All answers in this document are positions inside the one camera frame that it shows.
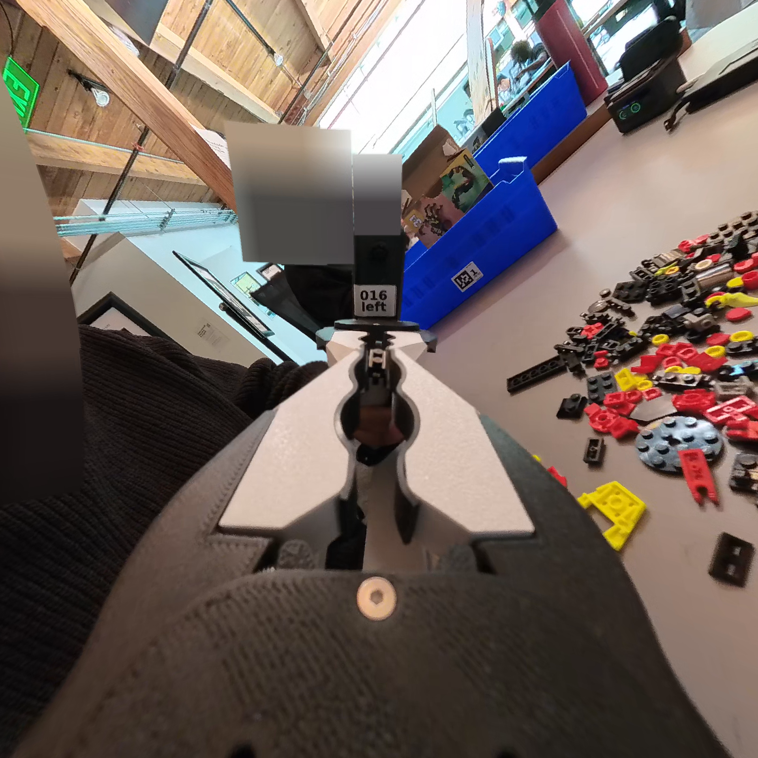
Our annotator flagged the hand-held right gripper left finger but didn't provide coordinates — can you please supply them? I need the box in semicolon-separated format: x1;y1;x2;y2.
218;346;371;534

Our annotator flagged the white paper notice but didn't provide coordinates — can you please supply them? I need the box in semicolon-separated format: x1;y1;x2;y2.
198;127;233;171

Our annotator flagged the blue plastic bin white label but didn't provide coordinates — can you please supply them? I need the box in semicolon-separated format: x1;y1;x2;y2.
403;155;559;331

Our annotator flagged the brown cardboard box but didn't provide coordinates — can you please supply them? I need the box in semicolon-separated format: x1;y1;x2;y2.
403;124;469;196

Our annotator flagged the person's left forearm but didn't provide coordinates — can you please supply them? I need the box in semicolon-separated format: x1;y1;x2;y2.
233;357;332;422

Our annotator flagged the black mesh chair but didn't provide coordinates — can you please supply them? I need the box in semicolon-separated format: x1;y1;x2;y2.
249;278;297;341

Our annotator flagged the black ceiling spotlight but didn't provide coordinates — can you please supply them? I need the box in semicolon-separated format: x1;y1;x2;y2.
68;70;113;109

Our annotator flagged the wooden ceiling beam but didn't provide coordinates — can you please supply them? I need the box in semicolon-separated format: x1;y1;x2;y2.
15;0;238;209

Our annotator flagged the dark grey laptop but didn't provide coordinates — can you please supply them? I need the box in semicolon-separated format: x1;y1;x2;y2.
663;32;758;132

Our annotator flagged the green printed cardboard box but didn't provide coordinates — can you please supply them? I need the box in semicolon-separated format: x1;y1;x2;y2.
439;151;493;213

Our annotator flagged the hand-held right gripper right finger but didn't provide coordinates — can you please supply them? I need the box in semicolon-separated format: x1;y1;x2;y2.
385;346;537;544

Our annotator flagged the short black lego plate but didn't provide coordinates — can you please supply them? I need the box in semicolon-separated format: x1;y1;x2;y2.
709;532;756;588

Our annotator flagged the yellow lego wedge plate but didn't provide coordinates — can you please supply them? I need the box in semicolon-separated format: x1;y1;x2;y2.
577;481;647;553

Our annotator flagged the pile of mixed lego pieces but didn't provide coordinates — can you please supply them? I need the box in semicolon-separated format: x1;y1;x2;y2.
506;210;758;510

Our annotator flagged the green illuminated sign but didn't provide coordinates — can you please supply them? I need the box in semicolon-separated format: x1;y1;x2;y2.
2;56;41;128

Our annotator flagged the pink printed cardboard box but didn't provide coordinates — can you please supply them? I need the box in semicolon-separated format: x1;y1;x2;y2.
403;198;457;250

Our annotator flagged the black box with green lights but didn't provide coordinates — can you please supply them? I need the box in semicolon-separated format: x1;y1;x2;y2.
604;56;688;135

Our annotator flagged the metal cable tray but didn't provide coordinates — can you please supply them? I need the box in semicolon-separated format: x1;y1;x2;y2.
53;206;239;239

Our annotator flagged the long black lego plate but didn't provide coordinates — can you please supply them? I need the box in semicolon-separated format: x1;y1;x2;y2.
507;357;568;394

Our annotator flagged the person's left hand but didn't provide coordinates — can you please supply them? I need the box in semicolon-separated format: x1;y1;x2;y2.
352;405;403;448

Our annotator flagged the maroon pillar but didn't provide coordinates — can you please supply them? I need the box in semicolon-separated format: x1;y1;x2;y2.
533;0;611;107

